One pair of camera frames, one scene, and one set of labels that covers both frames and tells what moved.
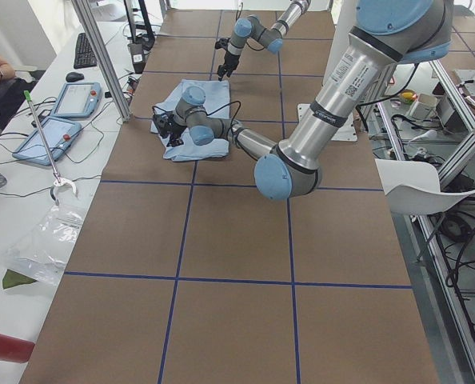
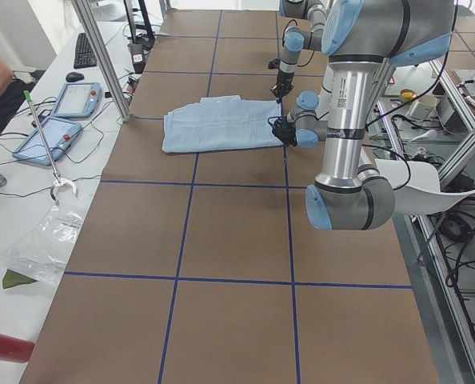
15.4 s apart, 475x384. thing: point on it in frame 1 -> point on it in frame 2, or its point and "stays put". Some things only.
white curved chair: [413, 187] stays put
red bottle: [0, 347] stays put
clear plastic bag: [40, 252] stays put
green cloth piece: [13, 279] stays put
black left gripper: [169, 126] -> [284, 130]
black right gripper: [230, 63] -> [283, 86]
